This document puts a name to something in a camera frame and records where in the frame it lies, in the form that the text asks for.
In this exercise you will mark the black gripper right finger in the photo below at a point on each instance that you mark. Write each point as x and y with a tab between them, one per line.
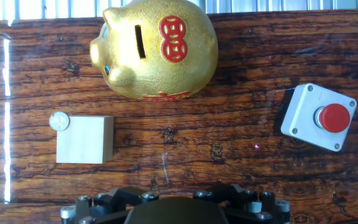
253	205

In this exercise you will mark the grey box red push button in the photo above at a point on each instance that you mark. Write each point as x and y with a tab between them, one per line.
306	115

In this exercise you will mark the golden piggy bank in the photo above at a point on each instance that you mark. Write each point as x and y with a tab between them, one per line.
166	77

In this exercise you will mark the silver coin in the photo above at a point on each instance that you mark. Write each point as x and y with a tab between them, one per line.
59	121

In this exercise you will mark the light wooden cube block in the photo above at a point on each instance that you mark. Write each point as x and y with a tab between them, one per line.
84	140

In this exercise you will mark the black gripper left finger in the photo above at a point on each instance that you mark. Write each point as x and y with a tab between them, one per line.
104	205

